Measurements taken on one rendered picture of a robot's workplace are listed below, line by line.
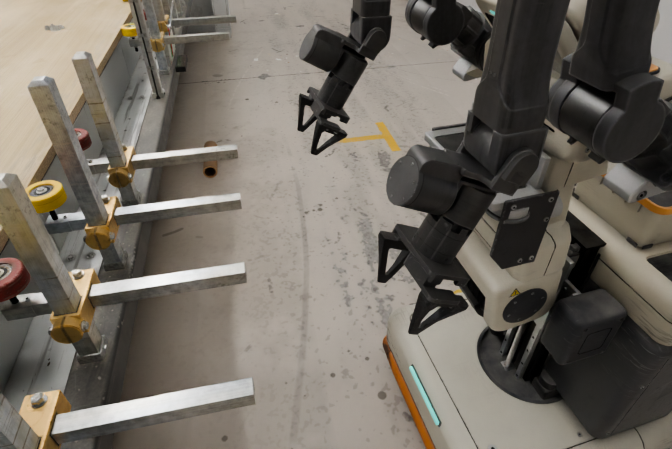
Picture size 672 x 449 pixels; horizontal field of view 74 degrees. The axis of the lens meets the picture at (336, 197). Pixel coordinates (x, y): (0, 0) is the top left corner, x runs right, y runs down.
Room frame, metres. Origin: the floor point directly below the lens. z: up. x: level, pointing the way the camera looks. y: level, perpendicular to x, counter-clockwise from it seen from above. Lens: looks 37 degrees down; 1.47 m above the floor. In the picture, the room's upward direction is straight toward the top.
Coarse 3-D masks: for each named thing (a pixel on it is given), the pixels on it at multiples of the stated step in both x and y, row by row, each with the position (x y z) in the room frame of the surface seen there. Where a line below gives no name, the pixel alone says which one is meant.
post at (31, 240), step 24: (0, 192) 0.50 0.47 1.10; (24, 192) 0.53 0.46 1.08; (0, 216) 0.50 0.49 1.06; (24, 216) 0.51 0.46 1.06; (24, 240) 0.50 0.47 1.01; (48, 240) 0.53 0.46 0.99; (48, 264) 0.50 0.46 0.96; (48, 288) 0.50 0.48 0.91; (72, 288) 0.53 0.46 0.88; (96, 336) 0.52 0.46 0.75
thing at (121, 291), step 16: (176, 272) 0.61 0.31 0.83; (192, 272) 0.61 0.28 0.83; (208, 272) 0.61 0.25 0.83; (224, 272) 0.61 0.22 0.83; (240, 272) 0.61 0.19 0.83; (96, 288) 0.57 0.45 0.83; (112, 288) 0.57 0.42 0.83; (128, 288) 0.57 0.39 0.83; (144, 288) 0.57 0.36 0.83; (160, 288) 0.57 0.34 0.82; (176, 288) 0.58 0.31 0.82; (192, 288) 0.59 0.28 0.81; (208, 288) 0.59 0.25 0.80; (16, 304) 0.53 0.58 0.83; (32, 304) 0.53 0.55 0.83; (48, 304) 0.53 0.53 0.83; (96, 304) 0.55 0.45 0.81
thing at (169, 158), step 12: (132, 156) 1.06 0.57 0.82; (144, 156) 1.06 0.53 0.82; (156, 156) 1.06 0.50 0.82; (168, 156) 1.06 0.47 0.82; (180, 156) 1.06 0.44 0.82; (192, 156) 1.07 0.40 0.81; (204, 156) 1.08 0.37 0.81; (216, 156) 1.08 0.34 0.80; (228, 156) 1.09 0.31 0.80; (96, 168) 1.02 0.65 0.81
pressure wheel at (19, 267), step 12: (0, 264) 0.56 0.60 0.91; (12, 264) 0.56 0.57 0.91; (0, 276) 0.53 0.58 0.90; (12, 276) 0.53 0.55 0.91; (24, 276) 0.54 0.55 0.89; (0, 288) 0.51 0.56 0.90; (12, 288) 0.52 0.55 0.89; (24, 288) 0.53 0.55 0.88; (0, 300) 0.50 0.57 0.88; (12, 300) 0.53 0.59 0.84
